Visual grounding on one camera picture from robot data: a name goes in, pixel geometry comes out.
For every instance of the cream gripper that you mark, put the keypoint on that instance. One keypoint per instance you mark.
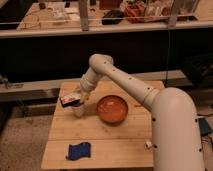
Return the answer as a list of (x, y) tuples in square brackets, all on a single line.
[(84, 96)]

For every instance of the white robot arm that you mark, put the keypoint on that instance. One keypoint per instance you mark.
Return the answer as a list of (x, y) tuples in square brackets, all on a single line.
[(175, 128)]

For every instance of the orange bowl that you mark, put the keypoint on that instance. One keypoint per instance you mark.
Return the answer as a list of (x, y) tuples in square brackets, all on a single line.
[(112, 109)]

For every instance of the blue cloth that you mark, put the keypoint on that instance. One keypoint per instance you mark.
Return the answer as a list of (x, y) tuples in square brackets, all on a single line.
[(78, 151)]

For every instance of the wooden table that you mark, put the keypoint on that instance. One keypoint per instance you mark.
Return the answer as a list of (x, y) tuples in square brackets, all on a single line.
[(121, 146)]

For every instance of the black object on bench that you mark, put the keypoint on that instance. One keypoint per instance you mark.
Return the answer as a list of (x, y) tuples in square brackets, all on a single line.
[(112, 17)]

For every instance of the metal clamp left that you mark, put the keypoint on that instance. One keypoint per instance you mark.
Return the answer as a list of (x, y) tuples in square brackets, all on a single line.
[(8, 85)]

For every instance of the white label tag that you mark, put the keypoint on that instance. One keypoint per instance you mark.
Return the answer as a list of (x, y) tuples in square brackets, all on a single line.
[(148, 145)]

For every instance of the red clutter on bench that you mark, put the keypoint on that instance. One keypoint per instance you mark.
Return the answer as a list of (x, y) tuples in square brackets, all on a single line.
[(135, 11)]

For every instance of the black pedal box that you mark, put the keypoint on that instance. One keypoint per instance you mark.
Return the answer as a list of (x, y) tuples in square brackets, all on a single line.
[(205, 128)]

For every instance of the grey metal post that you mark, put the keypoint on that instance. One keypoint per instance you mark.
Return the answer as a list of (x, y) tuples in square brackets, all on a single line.
[(83, 11)]

